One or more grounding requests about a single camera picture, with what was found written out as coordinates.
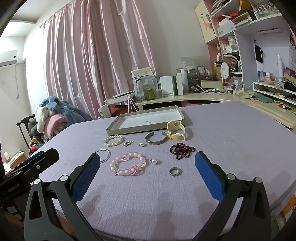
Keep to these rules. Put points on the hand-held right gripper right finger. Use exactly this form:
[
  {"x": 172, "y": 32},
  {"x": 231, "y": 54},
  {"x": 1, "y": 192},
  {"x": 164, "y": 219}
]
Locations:
[{"x": 209, "y": 178}]

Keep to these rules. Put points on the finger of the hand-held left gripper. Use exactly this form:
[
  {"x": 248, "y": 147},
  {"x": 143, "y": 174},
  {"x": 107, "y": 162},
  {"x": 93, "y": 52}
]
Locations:
[
  {"x": 48, "y": 157},
  {"x": 34, "y": 157}
]

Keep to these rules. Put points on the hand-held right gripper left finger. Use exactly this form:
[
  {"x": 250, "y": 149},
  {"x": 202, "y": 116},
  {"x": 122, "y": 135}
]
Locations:
[{"x": 86, "y": 176}]

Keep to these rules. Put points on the thin silver bangle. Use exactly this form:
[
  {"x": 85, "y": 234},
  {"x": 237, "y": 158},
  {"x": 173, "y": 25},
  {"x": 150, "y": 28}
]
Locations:
[{"x": 109, "y": 154}]

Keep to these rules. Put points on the small silver charm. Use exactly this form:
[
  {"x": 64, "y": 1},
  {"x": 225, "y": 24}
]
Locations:
[{"x": 126, "y": 144}]

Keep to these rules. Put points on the pale yellow wristwatch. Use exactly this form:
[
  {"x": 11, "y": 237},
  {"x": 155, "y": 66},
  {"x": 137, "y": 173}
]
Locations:
[{"x": 175, "y": 137}]

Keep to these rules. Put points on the silver pearl earring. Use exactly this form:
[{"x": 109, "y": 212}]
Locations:
[{"x": 153, "y": 161}]

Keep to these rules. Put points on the grey shallow tray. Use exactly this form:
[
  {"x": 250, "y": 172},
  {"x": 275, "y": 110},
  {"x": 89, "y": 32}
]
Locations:
[{"x": 150, "y": 118}]

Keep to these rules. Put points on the pink blanket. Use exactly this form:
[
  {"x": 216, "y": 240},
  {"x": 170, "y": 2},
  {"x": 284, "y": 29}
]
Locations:
[{"x": 55, "y": 125}]

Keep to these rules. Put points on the black chair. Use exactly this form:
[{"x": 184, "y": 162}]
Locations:
[{"x": 23, "y": 121}]

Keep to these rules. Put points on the white fluffy cloth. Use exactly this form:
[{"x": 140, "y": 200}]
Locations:
[{"x": 42, "y": 118}]

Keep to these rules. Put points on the purple tablecloth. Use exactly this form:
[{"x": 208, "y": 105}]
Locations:
[{"x": 231, "y": 139}]

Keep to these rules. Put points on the blue fleece blanket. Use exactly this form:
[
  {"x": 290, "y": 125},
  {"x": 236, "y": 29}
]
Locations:
[{"x": 69, "y": 111}]

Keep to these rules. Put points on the silver cuff bangle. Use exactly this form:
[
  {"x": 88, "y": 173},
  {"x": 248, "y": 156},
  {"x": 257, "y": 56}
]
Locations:
[{"x": 152, "y": 142}]

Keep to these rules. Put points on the white folding stand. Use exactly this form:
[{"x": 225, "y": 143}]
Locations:
[{"x": 118, "y": 98}]

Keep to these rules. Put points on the beige curved desk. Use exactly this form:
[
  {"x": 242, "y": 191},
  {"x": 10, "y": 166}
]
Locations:
[{"x": 266, "y": 109}]

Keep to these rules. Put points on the pale green hand fan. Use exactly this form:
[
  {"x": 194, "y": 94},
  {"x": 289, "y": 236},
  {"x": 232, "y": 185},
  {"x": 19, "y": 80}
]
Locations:
[{"x": 246, "y": 95}]

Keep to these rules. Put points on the flat beige box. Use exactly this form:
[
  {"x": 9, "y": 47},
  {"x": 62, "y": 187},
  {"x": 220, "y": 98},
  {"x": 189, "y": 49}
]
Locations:
[{"x": 211, "y": 84}]

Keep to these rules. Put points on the dark green cloth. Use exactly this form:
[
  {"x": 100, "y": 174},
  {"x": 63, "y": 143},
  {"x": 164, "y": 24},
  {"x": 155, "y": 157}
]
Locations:
[{"x": 263, "y": 98}]

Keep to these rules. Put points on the tall white box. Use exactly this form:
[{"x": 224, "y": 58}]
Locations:
[{"x": 180, "y": 84}]

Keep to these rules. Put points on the narrow green box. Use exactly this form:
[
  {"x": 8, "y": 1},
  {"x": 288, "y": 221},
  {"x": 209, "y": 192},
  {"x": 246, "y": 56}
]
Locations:
[{"x": 175, "y": 85}]

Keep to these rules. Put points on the wide white box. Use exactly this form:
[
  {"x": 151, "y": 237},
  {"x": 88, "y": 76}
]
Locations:
[{"x": 167, "y": 86}]

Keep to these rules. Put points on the white air conditioner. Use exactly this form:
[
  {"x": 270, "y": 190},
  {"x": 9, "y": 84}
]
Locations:
[{"x": 8, "y": 59}]

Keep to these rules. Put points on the green glass jar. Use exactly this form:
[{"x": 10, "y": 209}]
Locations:
[{"x": 149, "y": 94}]

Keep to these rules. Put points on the clear acrylic organizer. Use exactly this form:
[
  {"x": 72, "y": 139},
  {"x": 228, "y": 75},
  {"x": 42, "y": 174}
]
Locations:
[{"x": 198, "y": 74}]

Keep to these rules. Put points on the white plastic bottle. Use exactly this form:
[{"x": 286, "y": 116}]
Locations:
[{"x": 184, "y": 76}]

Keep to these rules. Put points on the white desktop rack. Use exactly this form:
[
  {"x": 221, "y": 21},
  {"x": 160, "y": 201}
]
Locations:
[{"x": 266, "y": 87}]

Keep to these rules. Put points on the round white mirror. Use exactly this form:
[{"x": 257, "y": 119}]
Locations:
[{"x": 224, "y": 70}]

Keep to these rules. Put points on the pink curtain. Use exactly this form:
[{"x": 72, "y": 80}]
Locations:
[{"x": 92, "y": 58}]

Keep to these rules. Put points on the clear bag of boxes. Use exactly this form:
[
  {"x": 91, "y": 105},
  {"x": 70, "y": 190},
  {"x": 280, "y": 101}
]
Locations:
[{"x": 144, "y": 78}]

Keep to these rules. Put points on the white desk lamp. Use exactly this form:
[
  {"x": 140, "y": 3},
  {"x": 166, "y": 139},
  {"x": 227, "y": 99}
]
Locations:
[{"x": 241, "y": 67}]

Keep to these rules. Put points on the white spray bottle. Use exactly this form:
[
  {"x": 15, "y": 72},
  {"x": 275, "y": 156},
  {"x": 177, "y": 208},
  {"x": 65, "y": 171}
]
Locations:
[{"x": 279, "y": 68}]

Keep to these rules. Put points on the black hanging pouch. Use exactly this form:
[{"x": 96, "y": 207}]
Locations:
[{"x": 259, "y": 54}]

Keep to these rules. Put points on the white shelf unit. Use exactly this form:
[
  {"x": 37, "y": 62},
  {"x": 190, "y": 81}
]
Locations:
[{"x": 247, "y": 30}]

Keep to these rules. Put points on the white wall cabinet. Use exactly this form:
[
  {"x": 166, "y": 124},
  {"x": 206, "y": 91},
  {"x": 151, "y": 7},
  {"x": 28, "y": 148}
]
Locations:
[{"x": 205, "y": 20}]

